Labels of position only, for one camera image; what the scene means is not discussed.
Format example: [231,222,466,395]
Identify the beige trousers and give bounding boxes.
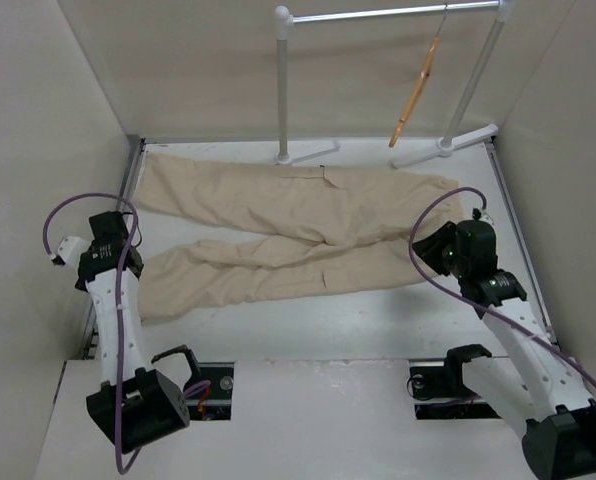
[133,153,463,321]

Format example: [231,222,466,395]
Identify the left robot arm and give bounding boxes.
[76,211,203,454]

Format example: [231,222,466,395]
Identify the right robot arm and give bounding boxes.
[410,220,596,479]

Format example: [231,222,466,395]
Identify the wooden clothes hanger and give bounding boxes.
[388,4,448,148]

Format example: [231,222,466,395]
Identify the white clothes rack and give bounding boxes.
[274,0,515,169]

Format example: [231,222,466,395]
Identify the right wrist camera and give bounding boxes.
[472,208,494,225]

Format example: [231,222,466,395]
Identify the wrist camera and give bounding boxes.
[49,236,90,269]
[472,208,494,225]

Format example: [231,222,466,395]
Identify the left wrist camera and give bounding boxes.
[49,236,90,269]

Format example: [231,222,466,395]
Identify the left aluminium frame rail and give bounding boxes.
[76,134,144,360]

